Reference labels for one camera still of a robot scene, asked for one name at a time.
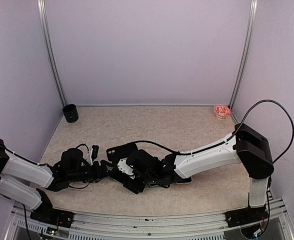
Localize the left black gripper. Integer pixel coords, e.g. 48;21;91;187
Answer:
67;159;115;183

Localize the black phone case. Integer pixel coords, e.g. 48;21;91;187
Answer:
106;143;138;164

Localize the pink phone case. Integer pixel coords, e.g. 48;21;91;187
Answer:
176;177;192;185

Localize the light blue phone case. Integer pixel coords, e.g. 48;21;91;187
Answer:
148;183;161;188

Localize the teal-edged phone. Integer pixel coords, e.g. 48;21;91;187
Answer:
109;168;131;185

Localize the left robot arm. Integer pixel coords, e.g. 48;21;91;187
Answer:
0;139;112;223

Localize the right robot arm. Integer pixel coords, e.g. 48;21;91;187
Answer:
117;124;274;222

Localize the dark green cup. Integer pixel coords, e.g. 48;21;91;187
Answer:
62;104;79;123

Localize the red patterned bowl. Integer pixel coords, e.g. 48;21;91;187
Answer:
213;104;232;120

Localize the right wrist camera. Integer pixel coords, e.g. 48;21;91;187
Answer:
117;158;135;179

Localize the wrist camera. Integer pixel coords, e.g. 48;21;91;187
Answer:
86;145;99;165
117;158;135;179

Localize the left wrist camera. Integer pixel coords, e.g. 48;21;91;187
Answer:
86;145;99;165

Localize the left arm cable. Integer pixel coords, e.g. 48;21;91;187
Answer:
75;143;91;155

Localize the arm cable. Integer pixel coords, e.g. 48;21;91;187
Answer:
133;99;294;166
75;143;91;155

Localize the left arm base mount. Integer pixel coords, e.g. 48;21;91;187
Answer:
30;188;74;228

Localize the aluminium front rail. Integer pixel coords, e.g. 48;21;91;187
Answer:
4;197;294;240

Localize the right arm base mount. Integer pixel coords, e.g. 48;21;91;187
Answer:
225;205;269;228

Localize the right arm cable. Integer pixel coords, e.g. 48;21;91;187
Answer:
133;99;294;166

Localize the left aluminium post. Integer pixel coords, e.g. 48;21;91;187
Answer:
37;0;67;107

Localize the aluminium post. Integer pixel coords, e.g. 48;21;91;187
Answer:
37;0;67;107
229;0;258;109

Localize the right aluminium post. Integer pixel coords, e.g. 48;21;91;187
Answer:
229;0;258;109

